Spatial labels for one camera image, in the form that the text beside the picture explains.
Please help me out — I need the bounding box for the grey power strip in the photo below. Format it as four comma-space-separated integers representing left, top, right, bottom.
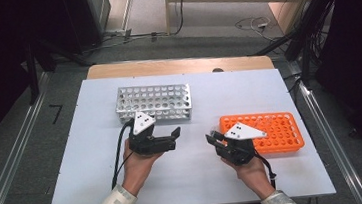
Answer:
103, 26, 134, 42

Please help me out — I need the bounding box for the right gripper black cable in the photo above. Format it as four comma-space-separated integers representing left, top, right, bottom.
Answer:
253, 147, 279, 191

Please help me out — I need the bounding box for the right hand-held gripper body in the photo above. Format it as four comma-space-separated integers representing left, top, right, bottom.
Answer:
212, 119, 271, 169

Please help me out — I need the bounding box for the person's left hand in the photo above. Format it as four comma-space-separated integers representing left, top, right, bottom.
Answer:
117, 135, 169, 198

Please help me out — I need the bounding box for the black stand with cables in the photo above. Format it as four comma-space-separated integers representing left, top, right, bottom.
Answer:
249, 0, 347, 93

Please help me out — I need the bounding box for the aluminium floor rail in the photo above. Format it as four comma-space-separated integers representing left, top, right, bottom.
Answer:
286, 54, 362, 204
0, 72, 62, 204

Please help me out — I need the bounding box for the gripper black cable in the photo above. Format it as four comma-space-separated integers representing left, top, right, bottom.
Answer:
253, 147, 279, 191
105, 120, 142, 190

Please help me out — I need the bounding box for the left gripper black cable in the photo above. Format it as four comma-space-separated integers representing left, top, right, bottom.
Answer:
105, 120, 142, 190

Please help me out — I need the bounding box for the wooden table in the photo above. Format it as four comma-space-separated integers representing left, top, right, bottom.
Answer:
85, 47, 275, 88

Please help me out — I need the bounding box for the silver metal test tube rack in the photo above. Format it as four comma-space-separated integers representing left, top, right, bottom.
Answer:
112, 80, 195, 127

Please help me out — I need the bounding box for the black metal stand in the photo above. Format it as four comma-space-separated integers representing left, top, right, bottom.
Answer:
21, 32, 97, 107

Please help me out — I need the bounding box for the orange plastic test tube rack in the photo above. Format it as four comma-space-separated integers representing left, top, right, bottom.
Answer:
218, 107, 306, 160

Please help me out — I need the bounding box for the person's right hand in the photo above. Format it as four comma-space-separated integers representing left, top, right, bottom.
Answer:
221, 152, 278, 204

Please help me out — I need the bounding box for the white floor cable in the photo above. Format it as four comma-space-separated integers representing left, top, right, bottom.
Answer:
234, 14, 275, 42

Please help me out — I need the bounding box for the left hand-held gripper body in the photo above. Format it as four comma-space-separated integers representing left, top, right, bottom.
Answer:
125, 109, 164, 158

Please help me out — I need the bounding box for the black hanging cable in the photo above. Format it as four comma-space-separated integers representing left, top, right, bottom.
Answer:
166, 0, 191, 37

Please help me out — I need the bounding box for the white board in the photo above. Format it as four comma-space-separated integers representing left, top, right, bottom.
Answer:
35, 56, 337, 204

